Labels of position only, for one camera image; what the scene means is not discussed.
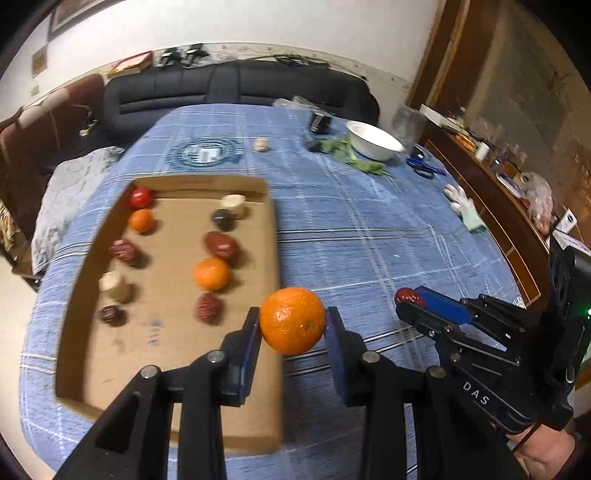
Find blue scissors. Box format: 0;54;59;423
406;157;448;180

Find red date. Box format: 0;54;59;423
108;239;141;266
203;232;241;261
97;305;127;328
394;287;424;308
211;209;238;232
195;292;222;322

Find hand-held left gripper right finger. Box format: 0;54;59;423
325;306;532;480

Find small orange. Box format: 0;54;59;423
128;209;154;234
193;257;230;291
259;287;327;356

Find white carton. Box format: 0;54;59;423
551;210;591;252

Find white bowl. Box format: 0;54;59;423
345;120;404;162

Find white glove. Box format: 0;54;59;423
443;184;486;232

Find blue plaid tablecloth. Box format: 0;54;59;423
21;104;543;480

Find brown wooden cabinet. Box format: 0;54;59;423
405;0;591;301

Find red tomato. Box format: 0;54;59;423
128;186;154;209

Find cardboard box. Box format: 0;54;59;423
55;174;283;455

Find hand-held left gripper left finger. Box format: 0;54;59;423
53;306;262;480

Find framed wall picture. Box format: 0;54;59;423
48;0;121;33

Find clear plastic bag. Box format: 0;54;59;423
273;95;324;114

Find grey quilted pillow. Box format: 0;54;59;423
31;147;125;273

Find red flat box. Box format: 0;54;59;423
108;52;154;77

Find green vegetable leaf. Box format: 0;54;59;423
353;158;393;177
321;136;358;163

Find person's right forearm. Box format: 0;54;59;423
512;415;591;480

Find crumpled plastic bag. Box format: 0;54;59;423
519;172;555;234

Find clear glass jar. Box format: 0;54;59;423
392;104;428;148

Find brown wooden chair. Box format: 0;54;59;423
0;74;107;278

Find black leather sofa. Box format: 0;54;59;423
102;60;380;139

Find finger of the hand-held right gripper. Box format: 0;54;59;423
418;286;548;352
396;307;522;365

